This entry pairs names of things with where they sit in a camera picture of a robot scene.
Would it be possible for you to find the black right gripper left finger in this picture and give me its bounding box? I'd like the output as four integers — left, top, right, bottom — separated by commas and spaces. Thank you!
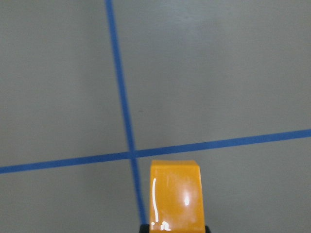
139, 224, 150, 233

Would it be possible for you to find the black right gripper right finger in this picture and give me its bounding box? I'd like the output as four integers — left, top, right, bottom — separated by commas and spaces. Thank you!
205, 225, 211, 233

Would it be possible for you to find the orange trapezoid block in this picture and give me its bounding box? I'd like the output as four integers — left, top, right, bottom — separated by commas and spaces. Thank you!
149, 160, 207, 233

